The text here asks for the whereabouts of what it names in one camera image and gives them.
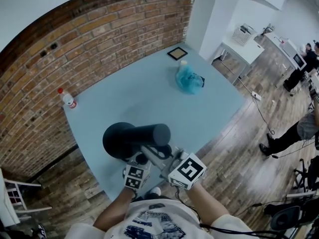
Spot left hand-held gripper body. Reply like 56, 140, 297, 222
122, 153, 152, 190

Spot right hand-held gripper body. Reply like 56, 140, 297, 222
140, 144, 208, 191

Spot black table lamp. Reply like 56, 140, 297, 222
102, 121, 172, 162

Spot person's left forearm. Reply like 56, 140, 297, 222
92, 187, 138, 233

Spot person's right forearm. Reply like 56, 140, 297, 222
185, 182, 230, 228

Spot white printed shirt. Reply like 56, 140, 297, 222
64, 197, 257, 239

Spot blue plastic bag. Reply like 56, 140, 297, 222
175, 64, 204, 95

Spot clear bottle with red cap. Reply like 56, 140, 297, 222
57, 87, 78, 110

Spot black office chair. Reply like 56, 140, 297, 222
264, 203, 304, 232

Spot dark patterned shoe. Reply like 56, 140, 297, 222
30, 223, 47, 239

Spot white chair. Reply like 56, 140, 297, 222
0, 168, 53, 230

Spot white side table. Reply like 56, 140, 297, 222
211, 37, 265, 85

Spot white perforated box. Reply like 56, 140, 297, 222
232, 23, 258, 46

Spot long white counter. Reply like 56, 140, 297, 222
262, 31, 308, 72

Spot white monitor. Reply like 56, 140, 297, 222
292, 53, 308, 71

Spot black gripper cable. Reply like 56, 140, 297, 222
173, 186, 285, 236

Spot black floor cable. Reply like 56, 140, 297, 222
238, 77, 276, 135

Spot black picture frame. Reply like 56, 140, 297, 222
167, 47, 188, 61

